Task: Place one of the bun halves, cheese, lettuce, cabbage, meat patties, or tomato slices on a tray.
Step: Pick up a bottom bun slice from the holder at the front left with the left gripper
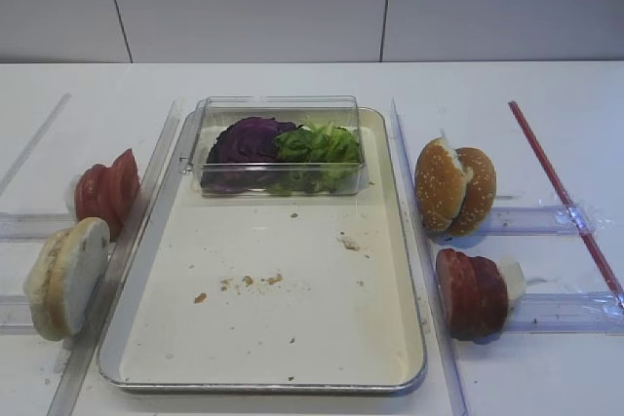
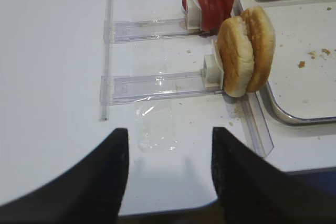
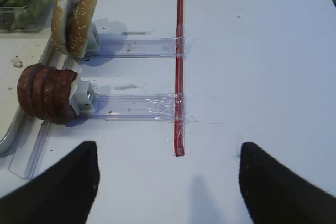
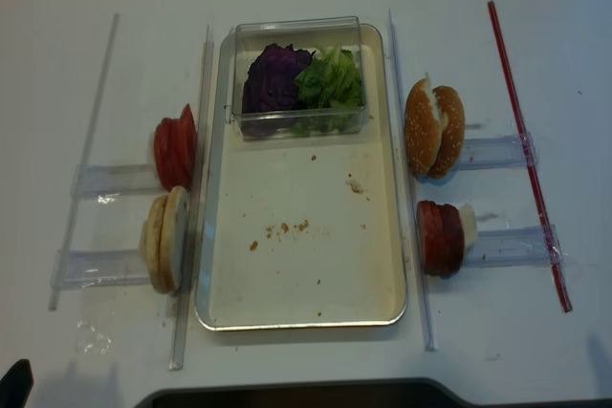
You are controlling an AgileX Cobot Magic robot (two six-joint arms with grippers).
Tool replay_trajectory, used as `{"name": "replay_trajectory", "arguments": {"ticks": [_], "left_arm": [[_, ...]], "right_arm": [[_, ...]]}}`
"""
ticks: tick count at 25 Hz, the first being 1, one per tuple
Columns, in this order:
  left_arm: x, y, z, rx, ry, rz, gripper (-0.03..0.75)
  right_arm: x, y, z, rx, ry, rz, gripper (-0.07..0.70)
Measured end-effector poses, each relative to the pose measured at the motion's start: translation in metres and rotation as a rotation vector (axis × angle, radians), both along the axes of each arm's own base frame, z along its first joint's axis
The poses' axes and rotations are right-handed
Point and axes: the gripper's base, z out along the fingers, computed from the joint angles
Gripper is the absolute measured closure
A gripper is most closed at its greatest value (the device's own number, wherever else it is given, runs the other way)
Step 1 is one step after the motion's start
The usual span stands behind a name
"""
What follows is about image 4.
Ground pale bun slice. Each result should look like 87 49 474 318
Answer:
139 195 168 294
159 186 188 292

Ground green lettuce leaves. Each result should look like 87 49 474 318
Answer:
292 45 364 136

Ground red tomato slices stack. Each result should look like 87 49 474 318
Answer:
153 104 197 191

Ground dark red meat patties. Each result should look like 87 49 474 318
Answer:
417 201 467 278

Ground white cheese slice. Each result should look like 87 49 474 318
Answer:
458 204 478 251

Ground cream metal serving tray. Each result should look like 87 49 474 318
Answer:
194 21 411 332

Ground purple cabbage leaves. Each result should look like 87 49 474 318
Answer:
242 43 313 115

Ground clear plastic salad box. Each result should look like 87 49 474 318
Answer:
226 16 367 140

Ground sesame bun top left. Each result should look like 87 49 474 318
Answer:
404 74 442 176

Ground sesame bun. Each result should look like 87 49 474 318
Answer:
427 86 466 179
404 74 442 176

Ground sesame bun top right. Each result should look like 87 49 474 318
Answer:
427 86 466 179

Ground clear holder upper left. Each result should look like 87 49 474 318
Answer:
71 164 163 198

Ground clear holder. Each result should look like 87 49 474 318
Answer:
71 164 163 198
461 225 563 268
454 132 538 170
51 249 150 290

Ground clear holder upper right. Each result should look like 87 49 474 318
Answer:
454 132 538 170

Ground black base edge bottom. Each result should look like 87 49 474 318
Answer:
138 379 471 407

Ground clear holder lower right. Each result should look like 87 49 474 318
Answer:
461 225 563 268

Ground clear holder lower left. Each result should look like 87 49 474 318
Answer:
51 249 150 290

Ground red plastic strip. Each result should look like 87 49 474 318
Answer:
487 0 573 313

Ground black object bottom left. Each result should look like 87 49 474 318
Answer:
0 359 33 408

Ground clear rail left of tray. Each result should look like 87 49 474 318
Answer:
168 22 215 371

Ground clear rail of tray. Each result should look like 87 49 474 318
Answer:
168 22 215 371
387 10 438 352

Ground clear rail right of tray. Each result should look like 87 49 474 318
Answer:
387 10 438 352

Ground clear rail far left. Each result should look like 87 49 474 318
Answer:
48 12 120 311

